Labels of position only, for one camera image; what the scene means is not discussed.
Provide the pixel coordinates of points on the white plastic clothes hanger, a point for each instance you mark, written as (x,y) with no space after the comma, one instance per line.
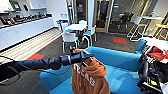
(89,43)

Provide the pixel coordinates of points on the orange hooded sweatshirt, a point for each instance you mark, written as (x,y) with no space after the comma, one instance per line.
(96,71)

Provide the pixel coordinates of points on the teal dining chair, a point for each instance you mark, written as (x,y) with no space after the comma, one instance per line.
(63,26)
(90,33)

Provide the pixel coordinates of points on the white dining chair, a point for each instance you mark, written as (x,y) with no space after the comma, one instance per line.
(69,36)
(82,22)

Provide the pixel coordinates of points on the white square table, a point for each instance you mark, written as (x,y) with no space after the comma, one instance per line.
(76,26)

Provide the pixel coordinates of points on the blue sofa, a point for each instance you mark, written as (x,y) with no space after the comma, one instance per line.
(123,60)

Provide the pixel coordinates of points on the wooden framed glass door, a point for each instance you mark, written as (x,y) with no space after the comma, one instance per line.
(81,10)
(103,15)

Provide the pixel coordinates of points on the black office chair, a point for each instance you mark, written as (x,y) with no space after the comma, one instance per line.
(125,19)

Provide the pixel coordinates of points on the white high stool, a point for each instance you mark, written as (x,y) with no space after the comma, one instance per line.
(137,20)

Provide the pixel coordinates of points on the white kitchen base cabinets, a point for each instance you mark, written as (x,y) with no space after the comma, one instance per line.
(23,33)

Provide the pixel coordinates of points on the black cart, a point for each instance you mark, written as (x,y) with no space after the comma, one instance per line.
(146,76)

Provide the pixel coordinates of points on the white garment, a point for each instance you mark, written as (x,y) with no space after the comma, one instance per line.
(156,43)

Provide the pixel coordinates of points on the red garment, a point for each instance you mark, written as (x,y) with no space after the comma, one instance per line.
(158,53)

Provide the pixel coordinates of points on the white high table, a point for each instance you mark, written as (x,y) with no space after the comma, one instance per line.
(151,17)

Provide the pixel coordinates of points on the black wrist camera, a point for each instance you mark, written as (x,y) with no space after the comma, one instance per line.
(72,49)

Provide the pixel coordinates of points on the white kitchen wall cabinets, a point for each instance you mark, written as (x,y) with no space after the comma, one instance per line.
(38,4)

